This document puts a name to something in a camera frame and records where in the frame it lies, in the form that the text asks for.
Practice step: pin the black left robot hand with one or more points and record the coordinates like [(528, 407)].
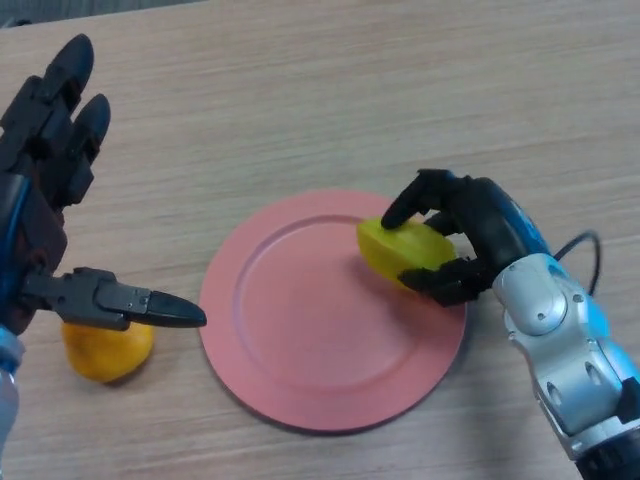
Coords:
[(40, 200)]

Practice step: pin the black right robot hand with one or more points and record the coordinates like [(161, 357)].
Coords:
[(492, 220)]

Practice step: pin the yellow starfruit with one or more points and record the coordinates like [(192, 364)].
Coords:
[(405, 250)]

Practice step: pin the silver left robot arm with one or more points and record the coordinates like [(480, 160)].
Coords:
[(7, 380)]

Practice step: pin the pink round plate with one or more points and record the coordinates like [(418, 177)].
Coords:
[(310, 350)]

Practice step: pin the orange pear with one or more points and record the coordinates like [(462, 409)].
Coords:
[(105, 355)]

